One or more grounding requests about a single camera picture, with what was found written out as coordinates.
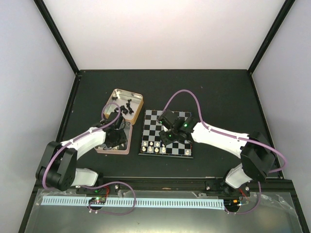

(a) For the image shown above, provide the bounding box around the pile of black chess pieces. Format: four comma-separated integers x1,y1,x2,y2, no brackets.
114,98,134,115

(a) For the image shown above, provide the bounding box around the right controller circuit board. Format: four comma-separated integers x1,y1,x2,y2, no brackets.
224,199,249,208

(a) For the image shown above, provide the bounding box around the pink metal tin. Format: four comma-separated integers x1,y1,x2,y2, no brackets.
95,121,133,154

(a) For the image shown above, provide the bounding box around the black and grey chessboard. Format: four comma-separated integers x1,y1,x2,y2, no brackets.
139,110,193,159

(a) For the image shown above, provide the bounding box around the left controller circuit board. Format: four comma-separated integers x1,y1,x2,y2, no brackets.
88,197,106,205

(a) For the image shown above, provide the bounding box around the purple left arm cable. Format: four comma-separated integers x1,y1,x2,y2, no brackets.
42,103,136,216

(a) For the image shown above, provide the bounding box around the light blue slotted cable duct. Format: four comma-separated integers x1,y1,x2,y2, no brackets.
41,196,225,210

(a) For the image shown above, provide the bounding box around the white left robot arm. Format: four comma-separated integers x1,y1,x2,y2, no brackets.
35,112,127,194

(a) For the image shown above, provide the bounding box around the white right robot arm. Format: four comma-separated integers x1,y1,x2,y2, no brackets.
157,110,276,196

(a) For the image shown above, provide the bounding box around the gold metal tin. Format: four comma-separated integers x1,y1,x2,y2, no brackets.
102,89,143,125

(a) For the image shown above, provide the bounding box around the controller circuit board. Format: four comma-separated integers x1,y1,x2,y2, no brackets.
224,199,249,208
88,197,106,205

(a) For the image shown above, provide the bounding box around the black mounting rail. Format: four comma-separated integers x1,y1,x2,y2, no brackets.
75,178,231,195

